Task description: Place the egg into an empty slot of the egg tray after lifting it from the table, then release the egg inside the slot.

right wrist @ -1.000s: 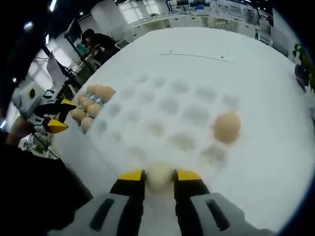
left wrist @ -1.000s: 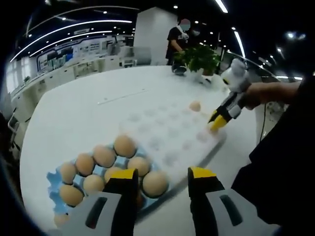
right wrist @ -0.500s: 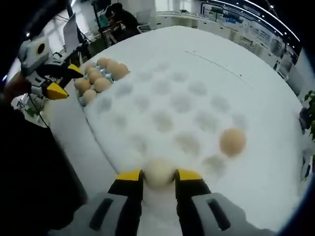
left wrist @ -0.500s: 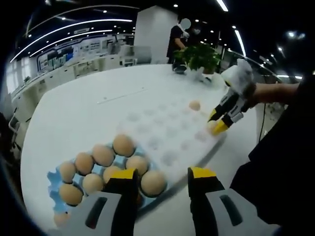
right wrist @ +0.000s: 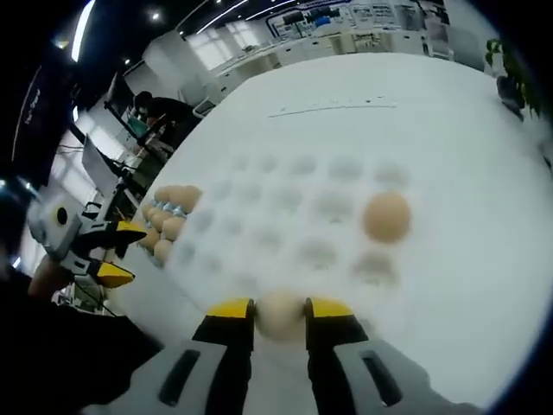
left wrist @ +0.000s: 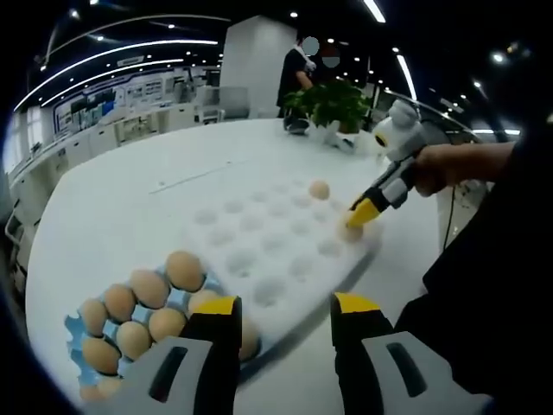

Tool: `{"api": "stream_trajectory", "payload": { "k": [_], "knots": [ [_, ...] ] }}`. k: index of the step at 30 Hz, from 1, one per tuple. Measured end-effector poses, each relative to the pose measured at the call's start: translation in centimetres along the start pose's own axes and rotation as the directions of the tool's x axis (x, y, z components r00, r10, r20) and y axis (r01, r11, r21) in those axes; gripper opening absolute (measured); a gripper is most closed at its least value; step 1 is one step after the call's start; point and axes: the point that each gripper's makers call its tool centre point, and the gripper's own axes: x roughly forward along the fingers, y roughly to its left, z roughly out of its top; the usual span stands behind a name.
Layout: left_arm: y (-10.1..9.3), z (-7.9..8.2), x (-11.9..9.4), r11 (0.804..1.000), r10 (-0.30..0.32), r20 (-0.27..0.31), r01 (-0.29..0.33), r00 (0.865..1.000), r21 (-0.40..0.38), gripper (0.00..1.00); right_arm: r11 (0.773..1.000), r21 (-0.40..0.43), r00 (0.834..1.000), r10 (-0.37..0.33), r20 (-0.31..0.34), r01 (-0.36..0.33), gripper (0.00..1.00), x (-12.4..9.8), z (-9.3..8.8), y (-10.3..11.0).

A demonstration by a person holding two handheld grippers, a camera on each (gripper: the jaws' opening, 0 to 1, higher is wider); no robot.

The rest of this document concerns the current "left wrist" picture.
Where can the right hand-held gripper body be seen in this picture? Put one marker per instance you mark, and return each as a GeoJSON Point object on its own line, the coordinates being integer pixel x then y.
{"type": "Point", "coordinates": [399, 138]}

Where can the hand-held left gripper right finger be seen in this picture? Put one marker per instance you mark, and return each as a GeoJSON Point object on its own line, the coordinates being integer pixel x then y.
{"type": "Point", "coordinates": [358, 367]}

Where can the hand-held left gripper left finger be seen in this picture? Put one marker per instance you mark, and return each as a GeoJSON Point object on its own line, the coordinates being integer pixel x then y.
{"type": "Point", "coordinates": [203, 367]}

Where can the blue egg tray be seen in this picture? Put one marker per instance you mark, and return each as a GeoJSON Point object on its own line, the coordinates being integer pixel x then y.
{"type": "Point", "coordinates": [177, 298]}

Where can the person's right hand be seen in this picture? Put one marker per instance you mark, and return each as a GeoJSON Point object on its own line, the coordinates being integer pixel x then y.
{"type": "Point", "coordinates": [438, 168]}

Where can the white crumpled packet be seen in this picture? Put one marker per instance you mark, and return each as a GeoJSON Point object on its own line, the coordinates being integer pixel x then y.
{"type": "Point", "coordinates": [352, 144]}

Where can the straight ceiling light bar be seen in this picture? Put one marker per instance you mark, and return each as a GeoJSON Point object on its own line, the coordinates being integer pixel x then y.
{"type": "Point", "coordinates": [406, 78]}

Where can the green potted plant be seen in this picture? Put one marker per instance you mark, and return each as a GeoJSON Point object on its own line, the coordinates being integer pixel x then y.
{"type": "Point", "coordinates": [337, 101]}

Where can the white plant pot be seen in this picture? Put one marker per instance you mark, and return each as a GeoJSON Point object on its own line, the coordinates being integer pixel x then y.
{"type": "Point", "coordinates": [327, 132]}

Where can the dark bowl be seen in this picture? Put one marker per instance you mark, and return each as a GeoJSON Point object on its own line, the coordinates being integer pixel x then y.
{"type": "Point", "coordinates": [296, 126]}

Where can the white foam pad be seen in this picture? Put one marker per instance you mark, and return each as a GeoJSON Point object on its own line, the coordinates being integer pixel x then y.
{"type": "Point", "coordinates": [259, 246]}

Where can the person's dark clothing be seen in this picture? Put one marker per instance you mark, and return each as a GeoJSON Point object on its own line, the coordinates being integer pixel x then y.
{"type": "Point", "coordinates": [497, 281]}

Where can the white table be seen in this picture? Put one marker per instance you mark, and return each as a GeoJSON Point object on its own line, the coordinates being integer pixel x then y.
{"type": "Point", "coordinates": [129, 207]}

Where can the row of white cabinets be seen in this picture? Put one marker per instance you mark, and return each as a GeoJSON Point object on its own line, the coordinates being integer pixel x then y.
{"type": "Point", "coordinates": [108, 138]}

